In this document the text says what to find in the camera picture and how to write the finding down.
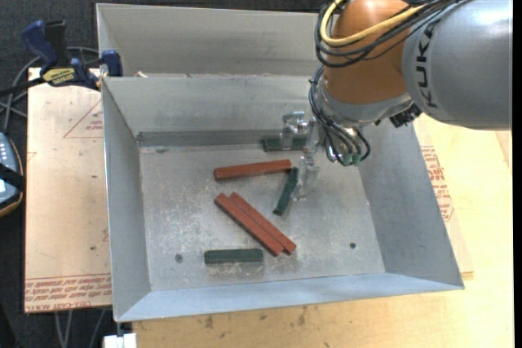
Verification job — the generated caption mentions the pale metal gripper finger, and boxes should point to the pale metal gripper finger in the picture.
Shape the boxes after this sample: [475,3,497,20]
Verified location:
[279,111,308,151]
[292,156,319,202]

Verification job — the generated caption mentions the dark green flat block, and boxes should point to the dark green flat block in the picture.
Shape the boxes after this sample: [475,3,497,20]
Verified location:
[203,248,265,267]
[272,166,300,218]

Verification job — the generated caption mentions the red-brown flat block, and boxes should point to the red-brown flat block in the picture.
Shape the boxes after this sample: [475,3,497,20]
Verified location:
[229,192,298,257]
[213,159,294,183]
[213,192,285,258]

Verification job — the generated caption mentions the grey metal bin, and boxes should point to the grey metal bin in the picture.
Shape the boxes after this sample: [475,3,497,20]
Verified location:
[95,2,466,324]

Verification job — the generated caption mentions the brown cardboard board red print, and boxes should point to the brown cardboard board red print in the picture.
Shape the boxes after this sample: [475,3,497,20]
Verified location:
[24,66,476,315]

